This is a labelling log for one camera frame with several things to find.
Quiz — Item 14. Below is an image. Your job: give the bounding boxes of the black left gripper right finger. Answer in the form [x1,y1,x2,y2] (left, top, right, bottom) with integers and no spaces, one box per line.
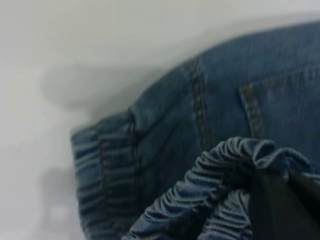
[291,171,320,240]

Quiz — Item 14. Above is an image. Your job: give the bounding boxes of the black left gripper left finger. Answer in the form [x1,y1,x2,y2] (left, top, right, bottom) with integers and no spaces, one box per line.
[249,171,298,240]

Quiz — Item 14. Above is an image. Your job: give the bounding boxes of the blue denim shorts with print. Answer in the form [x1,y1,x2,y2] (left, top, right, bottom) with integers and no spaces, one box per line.
[69,21,320,240]

